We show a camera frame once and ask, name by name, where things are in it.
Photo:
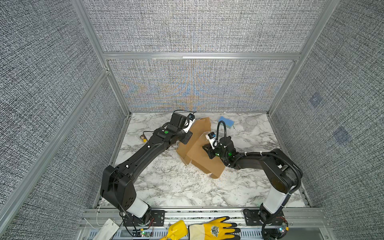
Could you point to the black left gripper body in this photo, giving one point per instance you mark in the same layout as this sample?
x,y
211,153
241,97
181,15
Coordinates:
x,y
183,137

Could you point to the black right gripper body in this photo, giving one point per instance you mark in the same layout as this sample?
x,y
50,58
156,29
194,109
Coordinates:
x,y
218,153

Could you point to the brown cardboard box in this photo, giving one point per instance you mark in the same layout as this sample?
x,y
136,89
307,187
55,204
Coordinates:
x,y
193,152

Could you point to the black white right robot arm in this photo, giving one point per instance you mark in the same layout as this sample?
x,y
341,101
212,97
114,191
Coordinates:
x,y
283,174

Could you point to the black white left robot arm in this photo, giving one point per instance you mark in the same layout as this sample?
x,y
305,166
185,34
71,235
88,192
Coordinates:
x,y
117,185

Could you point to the blue green sponge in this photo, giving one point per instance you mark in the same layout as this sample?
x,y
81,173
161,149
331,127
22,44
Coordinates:
x,y
229,123

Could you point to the small brown yellow toy figure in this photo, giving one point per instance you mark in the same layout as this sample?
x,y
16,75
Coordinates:
x,y
143,138

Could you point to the clear round plastic lid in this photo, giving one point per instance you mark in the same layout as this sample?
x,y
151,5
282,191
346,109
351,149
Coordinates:
x,y
250,121

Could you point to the yellow black work glove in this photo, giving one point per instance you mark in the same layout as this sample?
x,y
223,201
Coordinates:
x,y
217,229

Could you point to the white paper tag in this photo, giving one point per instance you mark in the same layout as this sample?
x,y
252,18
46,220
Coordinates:
x,y
108,230

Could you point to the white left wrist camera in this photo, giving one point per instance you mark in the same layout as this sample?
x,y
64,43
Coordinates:
x,y
189,122

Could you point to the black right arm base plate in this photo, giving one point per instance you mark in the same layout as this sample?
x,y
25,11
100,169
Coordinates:
x,y
252,216

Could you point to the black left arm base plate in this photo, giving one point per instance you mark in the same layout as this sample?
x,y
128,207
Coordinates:
x,y
154,217

